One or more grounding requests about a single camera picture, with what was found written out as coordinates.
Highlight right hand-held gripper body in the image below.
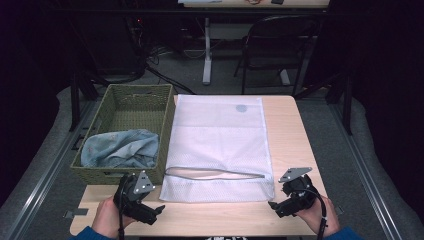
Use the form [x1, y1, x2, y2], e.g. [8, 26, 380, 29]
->
[278, 167, 323, 213]

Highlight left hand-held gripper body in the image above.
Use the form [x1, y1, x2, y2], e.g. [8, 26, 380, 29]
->
[112, 170, 157, 214]

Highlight light blue denim garment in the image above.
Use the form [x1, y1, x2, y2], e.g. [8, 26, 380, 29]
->
[80, 129, 160, 169]

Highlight green woven basket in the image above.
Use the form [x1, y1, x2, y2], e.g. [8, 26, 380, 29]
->
[69, 83, 176, 186]

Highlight white mesh laundry bag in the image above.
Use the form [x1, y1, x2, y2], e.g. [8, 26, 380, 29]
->
[158, 94, 276, 204]

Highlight person's right hand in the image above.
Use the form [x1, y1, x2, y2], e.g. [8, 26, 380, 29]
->
[294, 195, 341, 238]

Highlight person's left hand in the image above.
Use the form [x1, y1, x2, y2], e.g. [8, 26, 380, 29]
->
[91, 196, 137, 240]

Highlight black metal stand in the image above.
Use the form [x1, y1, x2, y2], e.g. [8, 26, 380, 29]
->
[293, 71, 354, 136]
[68, 71, 101, 132]

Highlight black metal chair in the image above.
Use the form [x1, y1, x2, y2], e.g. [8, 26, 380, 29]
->
[233, 14, 322, 97]

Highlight white desk leg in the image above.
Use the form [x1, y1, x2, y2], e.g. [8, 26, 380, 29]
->
[202, 17, 213, 86]

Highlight left hand-held gripper black cable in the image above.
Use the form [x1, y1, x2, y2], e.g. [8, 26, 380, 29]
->
[117, 178, 127, 240]

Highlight hand-held gripper black cable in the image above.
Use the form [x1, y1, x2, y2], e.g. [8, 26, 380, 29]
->
[298, 189, 330, 240]
[117, 178, 127, 240]

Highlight right hand-held gripper black cable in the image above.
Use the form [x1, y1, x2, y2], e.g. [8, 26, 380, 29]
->
[298, 189, 330, 240]

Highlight grey floor rail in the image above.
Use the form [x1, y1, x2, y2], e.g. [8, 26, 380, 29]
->
[4, 99, 98, 240]
[328, 99, 405, 240]

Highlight black floor cables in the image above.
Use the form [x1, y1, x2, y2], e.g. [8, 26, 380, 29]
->
[145, 46, 197, 96]

